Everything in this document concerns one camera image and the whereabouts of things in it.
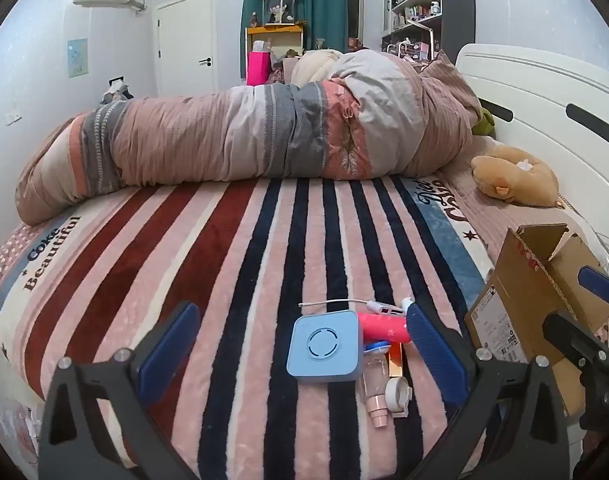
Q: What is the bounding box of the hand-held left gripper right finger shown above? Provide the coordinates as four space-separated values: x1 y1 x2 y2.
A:
407 302 570 480

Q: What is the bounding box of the yellow shelf unit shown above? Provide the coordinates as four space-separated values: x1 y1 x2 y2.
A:
246 25 305 81

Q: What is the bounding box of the dark grey pillar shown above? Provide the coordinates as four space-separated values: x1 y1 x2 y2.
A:
441 0 477 63

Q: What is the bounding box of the pink tube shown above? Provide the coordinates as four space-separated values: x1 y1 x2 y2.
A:
358 311 412 345

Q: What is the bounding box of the white door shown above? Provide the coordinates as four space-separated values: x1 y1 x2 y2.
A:
156 0 216 97

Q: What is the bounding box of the white tape roll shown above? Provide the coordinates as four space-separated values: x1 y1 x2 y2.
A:
385 376 412 417

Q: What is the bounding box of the pale blue square device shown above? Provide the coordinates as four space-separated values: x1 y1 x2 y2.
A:
287 310 363 383

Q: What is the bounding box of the pink grey striped duvet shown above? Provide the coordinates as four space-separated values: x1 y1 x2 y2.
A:
14 50 485 226

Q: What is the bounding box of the white usb hub with cable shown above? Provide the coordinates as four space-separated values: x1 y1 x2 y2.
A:
299 299 409 322

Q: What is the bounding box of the window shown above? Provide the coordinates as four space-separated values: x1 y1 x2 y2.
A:
345 0 365 41

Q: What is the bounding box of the green plush toy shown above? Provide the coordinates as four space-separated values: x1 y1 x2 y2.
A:
471 107 496 137

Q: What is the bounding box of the cream cushion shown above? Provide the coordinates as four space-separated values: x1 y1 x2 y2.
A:
290 49 342 86

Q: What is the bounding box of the glass display case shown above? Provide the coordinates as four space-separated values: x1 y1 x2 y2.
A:
258 0 299 26

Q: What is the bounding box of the small clear spray bottle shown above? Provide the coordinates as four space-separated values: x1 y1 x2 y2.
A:
357 341 391 430

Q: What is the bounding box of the teal curtain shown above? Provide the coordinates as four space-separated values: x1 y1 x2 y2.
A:
242 0 347 53

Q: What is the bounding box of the white headboard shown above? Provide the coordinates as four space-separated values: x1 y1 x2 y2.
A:
454 42 609 281

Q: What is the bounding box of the bright pink bag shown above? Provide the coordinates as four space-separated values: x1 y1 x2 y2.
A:
247 51 272 86

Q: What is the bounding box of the tan plush toy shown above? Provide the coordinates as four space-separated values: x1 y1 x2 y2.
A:
470 145 560 208

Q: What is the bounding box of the cardboard box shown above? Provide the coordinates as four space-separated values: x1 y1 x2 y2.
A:
464 223 609 418

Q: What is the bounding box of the striped fleece blanket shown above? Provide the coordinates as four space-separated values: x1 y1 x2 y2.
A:
0 172 490 480

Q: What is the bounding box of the blue wall poster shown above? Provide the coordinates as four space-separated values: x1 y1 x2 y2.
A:
67 38 88 79

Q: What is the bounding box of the cluttered bookshelf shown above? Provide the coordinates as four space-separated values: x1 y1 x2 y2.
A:
381 0 442 61

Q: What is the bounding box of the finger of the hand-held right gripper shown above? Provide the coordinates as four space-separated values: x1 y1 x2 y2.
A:
543 311 609 376
578 266 609 306

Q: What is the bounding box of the gold stick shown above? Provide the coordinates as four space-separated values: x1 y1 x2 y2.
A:
387 342 405 378

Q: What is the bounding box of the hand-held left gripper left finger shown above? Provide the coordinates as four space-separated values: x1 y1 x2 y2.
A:
38 301 201 480

